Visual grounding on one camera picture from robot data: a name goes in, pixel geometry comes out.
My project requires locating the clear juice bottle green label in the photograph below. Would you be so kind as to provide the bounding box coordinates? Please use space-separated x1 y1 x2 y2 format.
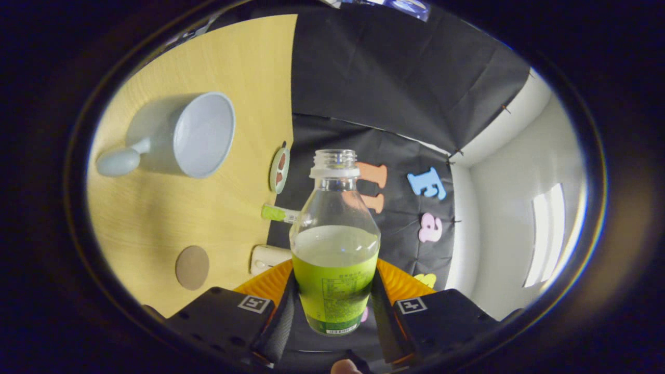
289 149 381 337

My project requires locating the ceiling light panel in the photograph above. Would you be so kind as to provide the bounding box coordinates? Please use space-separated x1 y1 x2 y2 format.
523 183 566 289

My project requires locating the capped bottle white green label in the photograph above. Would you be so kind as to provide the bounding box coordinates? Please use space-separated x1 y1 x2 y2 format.
261 204 301 224

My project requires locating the white toaster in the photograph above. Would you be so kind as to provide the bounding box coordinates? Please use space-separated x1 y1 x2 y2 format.
250 245 293 276

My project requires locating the black backdrop cloth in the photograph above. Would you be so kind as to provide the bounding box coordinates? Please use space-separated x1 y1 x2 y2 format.
266 0 531 317

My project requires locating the pale grey cup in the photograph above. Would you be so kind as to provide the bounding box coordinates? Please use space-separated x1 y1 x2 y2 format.
96 92 236 179

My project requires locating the wooden table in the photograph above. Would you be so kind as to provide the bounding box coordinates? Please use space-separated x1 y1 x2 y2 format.
86 14 298 318

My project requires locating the pale green plate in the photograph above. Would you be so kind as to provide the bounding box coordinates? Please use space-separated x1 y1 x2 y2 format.
269 145 290 195

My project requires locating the round brown coaster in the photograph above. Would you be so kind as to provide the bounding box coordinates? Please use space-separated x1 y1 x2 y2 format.
175 245 210 291

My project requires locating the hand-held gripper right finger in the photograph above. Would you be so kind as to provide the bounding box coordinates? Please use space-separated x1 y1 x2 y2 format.
370 258 503 365

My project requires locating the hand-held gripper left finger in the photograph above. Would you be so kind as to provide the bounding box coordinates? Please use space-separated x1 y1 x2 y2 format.
165 259 300 368

